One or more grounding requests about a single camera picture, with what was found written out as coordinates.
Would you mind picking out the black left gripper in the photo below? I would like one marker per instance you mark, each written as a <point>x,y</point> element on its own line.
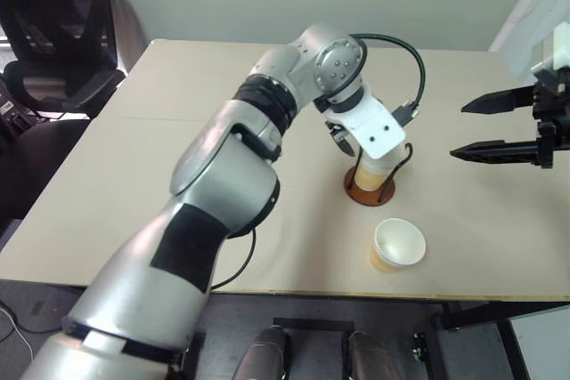
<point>339,133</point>

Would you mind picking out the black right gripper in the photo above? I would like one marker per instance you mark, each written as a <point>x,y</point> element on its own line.
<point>556,131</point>

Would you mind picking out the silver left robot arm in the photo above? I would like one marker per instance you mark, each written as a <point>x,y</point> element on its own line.
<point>214,153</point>

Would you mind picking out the dark rounded metallic shape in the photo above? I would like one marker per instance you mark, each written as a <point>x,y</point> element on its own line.
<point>376,355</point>
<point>263,355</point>

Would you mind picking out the black office chair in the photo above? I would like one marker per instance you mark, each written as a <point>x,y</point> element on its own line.
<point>26,148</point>

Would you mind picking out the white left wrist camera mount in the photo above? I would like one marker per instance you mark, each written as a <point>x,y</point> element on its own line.
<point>378,131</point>

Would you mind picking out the black frame bracket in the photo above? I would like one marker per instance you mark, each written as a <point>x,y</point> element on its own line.
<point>420,344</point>

